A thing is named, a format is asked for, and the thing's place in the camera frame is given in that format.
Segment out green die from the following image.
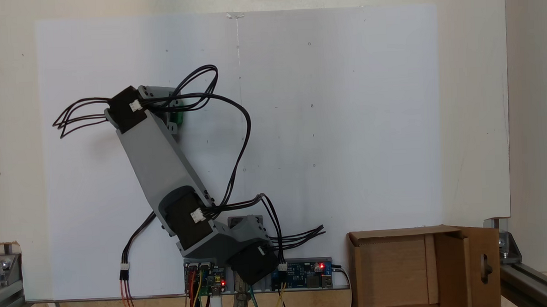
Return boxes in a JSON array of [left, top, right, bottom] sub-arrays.
[[169, 109, 186, 129]]

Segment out white paper sheet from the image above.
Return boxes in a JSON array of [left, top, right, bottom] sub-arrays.
[[34, 2, 450, 302]]

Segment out green circuit board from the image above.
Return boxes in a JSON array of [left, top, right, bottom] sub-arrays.
[[184, 259, 227, 296]]

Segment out blue circuit board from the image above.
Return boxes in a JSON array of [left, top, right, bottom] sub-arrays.
[[271, 257, 334, 291]]

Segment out brown cardboard box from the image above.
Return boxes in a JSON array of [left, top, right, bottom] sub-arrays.
[[346, 222, 503, 307]]

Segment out black wrist cable loops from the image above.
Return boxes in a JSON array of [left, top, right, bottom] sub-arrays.
[[52, 97, 113, 140]]

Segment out black gripper cable bundle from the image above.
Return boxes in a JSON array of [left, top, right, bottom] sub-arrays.
[[152, 63, 256, 210]]

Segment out black cable with white connector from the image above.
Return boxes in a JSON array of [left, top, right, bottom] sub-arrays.
[[117, 212, 160, 282]]

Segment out red and orange wires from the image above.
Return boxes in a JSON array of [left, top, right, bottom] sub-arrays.
[[120, 277, 146, 307]]

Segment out coloured jumper wires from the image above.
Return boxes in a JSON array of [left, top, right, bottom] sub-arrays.
[[181, 267, 214, 307]]

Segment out metal corner bracket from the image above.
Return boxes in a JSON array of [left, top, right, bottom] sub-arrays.
[[483, 217, 523, 266], [0, 242, 23, 282]]

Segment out thin board power cable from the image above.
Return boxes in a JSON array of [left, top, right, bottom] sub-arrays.
[[332, 263, 355, 307]]

